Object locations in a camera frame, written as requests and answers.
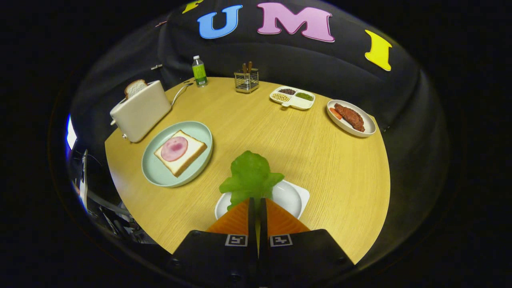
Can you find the white divided bean dish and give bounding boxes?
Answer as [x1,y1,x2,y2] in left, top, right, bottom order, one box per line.
[269,86,316,110]

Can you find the pink ham slice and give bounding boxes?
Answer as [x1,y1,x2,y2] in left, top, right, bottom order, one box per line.
[160,136,188,162]

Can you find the black backdrop cloth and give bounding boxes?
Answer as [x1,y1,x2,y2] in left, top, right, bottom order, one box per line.
[68,0,448,256]

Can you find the green lettuce leaf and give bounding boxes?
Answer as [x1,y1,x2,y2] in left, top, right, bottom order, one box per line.
[219,150,285,211]

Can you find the green label water bottle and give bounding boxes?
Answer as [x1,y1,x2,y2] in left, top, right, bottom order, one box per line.
[192,55,208,88]

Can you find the white toaster cable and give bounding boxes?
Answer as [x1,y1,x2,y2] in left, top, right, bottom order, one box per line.
[171,82,194,106]

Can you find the pale green round plate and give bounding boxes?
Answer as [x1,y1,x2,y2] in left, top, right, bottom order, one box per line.
[141,121,214,188]

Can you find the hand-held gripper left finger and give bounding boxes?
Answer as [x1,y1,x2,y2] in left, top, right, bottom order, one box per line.
[170,197,258,288]

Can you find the white bread slice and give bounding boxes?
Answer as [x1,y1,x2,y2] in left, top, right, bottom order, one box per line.
[154,130,208,178]

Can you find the toasted bread slice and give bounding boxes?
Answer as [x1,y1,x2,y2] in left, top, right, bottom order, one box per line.
[124,79,148,100]

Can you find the brown meat piece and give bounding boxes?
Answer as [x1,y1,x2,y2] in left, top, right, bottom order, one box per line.
[334,103,366,132]

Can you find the white toaster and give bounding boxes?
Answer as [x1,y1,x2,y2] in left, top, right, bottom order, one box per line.
[110,80,172,143]

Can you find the white square plate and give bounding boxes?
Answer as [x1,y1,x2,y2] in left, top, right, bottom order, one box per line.
[214,180,310,220]

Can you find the round white meat plate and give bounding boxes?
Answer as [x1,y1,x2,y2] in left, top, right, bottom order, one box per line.
[327,100,377,138]

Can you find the wire utensil holder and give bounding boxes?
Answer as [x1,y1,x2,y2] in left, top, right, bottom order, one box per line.
[234,68,260,94]

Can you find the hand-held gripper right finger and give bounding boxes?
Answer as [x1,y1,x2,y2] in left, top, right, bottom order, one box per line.
[258,197,356,288]

